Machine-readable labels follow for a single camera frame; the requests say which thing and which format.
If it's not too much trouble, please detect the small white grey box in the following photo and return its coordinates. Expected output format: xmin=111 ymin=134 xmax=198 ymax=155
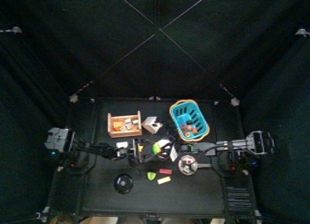
xmin=141 ymin=115 xmax=164 ymax=135

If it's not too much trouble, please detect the white toy food piece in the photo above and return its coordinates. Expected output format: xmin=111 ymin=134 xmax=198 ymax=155
xmin=123 ymin=118 xmax=140 ymax=131

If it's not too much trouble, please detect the teal basket with orange rim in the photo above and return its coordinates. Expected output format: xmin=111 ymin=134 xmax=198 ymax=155
xmin=168 ymin=99 xmax=211 ymax=142

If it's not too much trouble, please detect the black round lid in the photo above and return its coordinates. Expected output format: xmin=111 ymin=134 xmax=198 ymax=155
xmin=112 ymin=173 xmax=135 ymax=195

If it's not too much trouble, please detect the pale yellow toy block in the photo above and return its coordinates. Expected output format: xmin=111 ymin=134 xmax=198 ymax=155
xmin=156 ymin=176 xmax=172 ymax=185

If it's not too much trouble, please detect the wooden toy crate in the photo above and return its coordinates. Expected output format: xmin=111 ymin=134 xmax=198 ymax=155
xmin=107 ymin=110 xmax=144 ymax=139

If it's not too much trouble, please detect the silver toy pan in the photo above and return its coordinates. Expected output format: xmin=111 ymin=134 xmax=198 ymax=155
xmin=176 ymin=154 xmax=214 ymax=176

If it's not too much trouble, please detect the thin diagonal brace cord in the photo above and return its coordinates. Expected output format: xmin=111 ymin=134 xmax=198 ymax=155
xmin=73 ymin=0 xmax=215 ymax=95
xmin=111 ymin=0 xmax=235 ymax=99

